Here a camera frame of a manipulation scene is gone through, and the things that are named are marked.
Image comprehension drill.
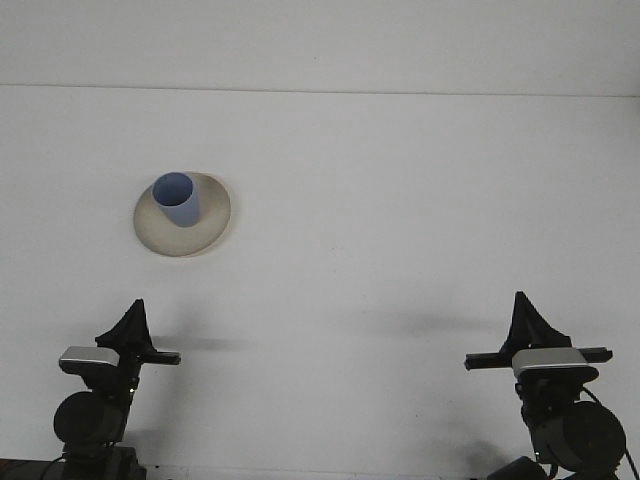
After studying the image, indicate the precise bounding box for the pale blue cup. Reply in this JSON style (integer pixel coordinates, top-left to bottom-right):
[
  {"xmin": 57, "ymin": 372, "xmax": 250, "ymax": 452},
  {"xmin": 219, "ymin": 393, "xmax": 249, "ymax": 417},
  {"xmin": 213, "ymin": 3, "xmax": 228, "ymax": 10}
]
[{"xmin": 151, "ymin": 171, "xmax": 202, "ymax": 229}]

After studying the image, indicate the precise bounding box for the pale round plate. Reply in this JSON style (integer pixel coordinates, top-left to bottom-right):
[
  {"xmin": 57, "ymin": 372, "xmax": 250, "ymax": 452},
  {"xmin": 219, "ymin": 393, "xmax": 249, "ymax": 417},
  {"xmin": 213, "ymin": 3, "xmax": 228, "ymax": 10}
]
[{"xmin": 132, "ymin": 171, "xmax": 234, "ymax": 259}]

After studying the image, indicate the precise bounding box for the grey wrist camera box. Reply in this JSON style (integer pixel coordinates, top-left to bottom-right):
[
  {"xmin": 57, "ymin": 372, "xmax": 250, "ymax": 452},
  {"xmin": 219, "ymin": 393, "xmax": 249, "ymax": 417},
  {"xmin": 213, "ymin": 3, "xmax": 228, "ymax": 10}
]
[
  {"xmin": 510, "ymin": 347, "xmax": 591, "ymax": 379},
  {"xmin": 58, "ymin": 345, "xmax": 122, "ymax": 374}
]

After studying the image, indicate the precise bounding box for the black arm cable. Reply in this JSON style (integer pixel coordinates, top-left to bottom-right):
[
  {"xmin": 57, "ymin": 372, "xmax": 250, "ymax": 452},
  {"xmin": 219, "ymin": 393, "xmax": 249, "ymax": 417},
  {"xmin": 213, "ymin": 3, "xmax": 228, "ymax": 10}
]
[
  {"xmin": 581, "ymin": 387, "xmax": 640, "ymax": 477},
  {"xmin": 42, "ymin": 447, "xmax": 67, "ymax": 480}
]

